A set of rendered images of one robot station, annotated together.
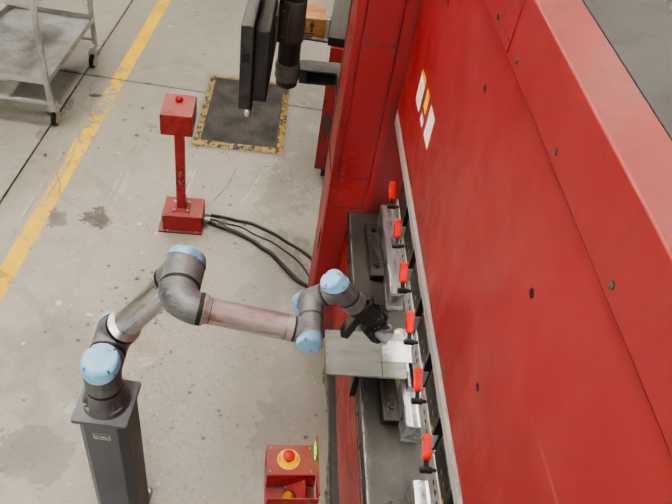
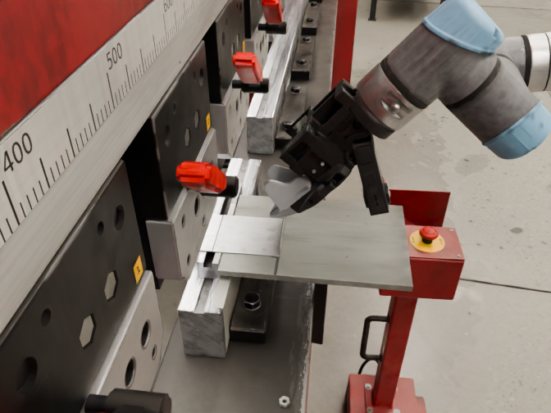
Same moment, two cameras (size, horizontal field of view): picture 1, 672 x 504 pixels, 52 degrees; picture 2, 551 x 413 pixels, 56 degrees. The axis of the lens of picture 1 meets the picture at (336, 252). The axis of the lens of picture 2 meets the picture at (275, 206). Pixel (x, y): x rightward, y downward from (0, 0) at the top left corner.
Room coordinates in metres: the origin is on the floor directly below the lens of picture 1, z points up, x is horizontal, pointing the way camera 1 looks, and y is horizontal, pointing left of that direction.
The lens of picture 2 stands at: (2.01, -0.06, 1.49)
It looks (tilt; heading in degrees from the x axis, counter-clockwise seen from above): 37 degrees down; 196
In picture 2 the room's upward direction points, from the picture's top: straight up
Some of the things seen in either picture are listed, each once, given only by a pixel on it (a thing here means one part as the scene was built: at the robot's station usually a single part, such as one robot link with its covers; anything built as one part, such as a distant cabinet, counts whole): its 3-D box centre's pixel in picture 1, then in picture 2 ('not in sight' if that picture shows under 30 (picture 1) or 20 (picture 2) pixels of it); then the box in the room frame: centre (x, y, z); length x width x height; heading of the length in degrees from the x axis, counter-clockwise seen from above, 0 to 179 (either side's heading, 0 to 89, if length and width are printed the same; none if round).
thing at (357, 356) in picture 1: (364, 353); (316, 238); (1.43, -0.15, 1.00); 0.26 x 0.18 x 0.01; 99
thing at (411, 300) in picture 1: (424, 298); (202, 71); (1.47, -0.29, 1.26); 0.15 x 0.09 x 0.17; 9
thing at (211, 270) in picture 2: (409, 364); (222, 226); (1.43, -0.30, 0.99); 0.20 x 0.03 x 0.03; 9
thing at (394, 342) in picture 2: not in sight; (394, 341); (1.08, 0.01, 0.39); 0.05 x 0.05 x 0.54; 11
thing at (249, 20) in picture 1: (260, 42); not in sight; (2.56, 0.45, 1.42); 0.45 x 0.12 x 0.36; 6
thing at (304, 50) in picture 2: not in sight; (303, 56); (0.45, -0.40, 0.89); 0.30 x 0.05 x 0.03; 9
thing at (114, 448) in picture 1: (117, 459); not in sight; (1.22, 0.65, 0.39); 0.18 x 0.18 x 0.77; 3
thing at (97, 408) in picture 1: (105, 391); not in sight; (1.22, 0.65, 0.82); 0.15 x 0.15 x 0.10
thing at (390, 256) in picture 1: (390, 255); not in sight; (1.99, -0.22, 0.92); 0.50 x 0.06 x 0.10; 9
